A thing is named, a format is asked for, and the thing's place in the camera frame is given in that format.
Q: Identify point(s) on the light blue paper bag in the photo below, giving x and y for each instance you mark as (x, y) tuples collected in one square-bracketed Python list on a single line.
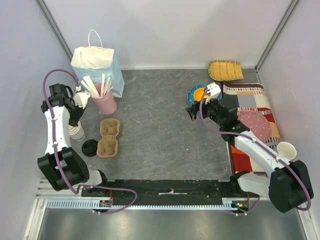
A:
[(94, 61)]

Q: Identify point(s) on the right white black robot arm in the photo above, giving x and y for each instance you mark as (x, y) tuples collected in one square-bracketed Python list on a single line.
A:
[(287, 185)]

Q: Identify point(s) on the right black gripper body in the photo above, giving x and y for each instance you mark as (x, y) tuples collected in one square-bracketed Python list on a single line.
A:
[(196, 110)]

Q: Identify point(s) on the brown cardboard cup carrier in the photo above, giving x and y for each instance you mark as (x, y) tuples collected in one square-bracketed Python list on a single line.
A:
[(107, 147)]

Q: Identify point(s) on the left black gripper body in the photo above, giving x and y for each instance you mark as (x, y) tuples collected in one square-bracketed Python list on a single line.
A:
[(76, 113)]

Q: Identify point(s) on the yellow woven tray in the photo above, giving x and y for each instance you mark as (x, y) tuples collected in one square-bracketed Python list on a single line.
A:
[(225, 70)]

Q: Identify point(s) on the pink dotted plate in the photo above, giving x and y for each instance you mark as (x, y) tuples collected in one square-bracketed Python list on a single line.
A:
[(257, 124)]

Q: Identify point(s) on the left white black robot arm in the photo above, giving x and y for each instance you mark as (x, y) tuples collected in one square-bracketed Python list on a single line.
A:
[(61, 165)]

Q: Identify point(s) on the white wrapped straws bundle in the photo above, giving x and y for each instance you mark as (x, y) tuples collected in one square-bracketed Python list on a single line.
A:
[(98, 90)]

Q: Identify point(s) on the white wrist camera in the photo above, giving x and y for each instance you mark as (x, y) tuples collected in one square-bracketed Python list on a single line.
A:
[(213, 91), (81, 98)]

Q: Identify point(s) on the light blue mug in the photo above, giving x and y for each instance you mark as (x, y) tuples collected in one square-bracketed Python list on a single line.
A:
[(286, 150)]

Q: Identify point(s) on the stack of white paper cups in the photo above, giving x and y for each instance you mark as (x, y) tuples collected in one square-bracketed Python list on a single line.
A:
[(77, 133)]

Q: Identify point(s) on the blue dotted plate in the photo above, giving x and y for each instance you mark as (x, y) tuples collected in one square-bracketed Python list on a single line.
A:
[(190, 97)]

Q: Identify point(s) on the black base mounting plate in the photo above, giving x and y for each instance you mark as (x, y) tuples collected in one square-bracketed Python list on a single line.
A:
[(179, 191)]

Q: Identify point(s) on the slotted cable duct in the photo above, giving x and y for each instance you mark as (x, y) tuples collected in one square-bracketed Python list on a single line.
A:
[(90, 204)]

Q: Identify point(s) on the black plastic cup lid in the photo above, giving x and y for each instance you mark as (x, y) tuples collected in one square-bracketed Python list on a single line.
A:
[(89, 148)]

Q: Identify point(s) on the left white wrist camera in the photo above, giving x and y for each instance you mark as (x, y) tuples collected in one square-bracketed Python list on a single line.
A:
[(81, 98)]

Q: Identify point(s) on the pink straw holder cup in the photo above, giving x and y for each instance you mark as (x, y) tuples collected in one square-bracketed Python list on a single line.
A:
[(106, 105)]

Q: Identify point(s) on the orange bowl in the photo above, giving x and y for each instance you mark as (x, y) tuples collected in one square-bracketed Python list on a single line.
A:
[(198, 93)]

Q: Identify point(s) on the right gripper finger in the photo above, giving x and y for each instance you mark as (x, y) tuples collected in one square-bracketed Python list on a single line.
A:
[(192, 114), (193, 108)]

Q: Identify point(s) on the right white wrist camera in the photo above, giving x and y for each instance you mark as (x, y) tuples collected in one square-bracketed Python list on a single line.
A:
[(213, 91)]

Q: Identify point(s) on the colourful patterned placemat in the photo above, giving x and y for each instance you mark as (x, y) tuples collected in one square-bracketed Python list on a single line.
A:
[(250, 97)]

